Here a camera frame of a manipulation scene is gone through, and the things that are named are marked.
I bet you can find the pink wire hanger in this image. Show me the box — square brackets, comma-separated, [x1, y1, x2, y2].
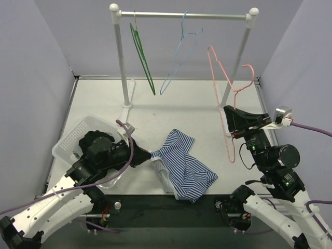
[206, 45, 255, 163]

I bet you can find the blue white striped tank top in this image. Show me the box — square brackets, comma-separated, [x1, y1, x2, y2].
[150, 129, 218, 203]

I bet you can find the light blue wire hanger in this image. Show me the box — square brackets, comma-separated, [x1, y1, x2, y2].
[159, 11, 203, 95]

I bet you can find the green hanger with gold hook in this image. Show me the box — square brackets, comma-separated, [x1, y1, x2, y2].
[130, 16, 156, 95]

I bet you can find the black tank top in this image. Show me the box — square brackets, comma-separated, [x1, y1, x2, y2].
[78, 130, 115, 151]

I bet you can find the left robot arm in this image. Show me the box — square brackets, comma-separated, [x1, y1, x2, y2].
[1, 131, 151, 248]

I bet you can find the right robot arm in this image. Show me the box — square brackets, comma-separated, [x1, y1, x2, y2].
[215, 105, 331, 248]

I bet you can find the white plastic basket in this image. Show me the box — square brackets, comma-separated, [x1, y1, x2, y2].
[49, 115, 122, 188]

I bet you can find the white clothes rack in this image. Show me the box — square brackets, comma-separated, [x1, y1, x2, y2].
[109, 3, 259, 108]

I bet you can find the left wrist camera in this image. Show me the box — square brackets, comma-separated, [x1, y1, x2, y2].
[117, 122, 135, 146]

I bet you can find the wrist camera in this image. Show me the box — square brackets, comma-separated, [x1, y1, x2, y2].
[261, 106, 293, 130]
[117, 122, 135, 146]

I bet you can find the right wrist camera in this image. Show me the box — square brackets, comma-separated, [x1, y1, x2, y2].
[261, 106, 293, 130]

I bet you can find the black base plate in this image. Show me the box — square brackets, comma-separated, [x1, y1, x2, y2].
[87, 195, 252, 230]

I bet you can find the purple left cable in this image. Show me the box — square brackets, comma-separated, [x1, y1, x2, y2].
[0, 119, 135, 233]

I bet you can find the purple cable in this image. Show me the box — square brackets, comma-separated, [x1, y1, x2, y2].
[230, 121, 332, 235]
[0, 119, 135, 233]

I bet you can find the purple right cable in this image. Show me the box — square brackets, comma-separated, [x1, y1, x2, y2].
[230, 121, 332, 235]

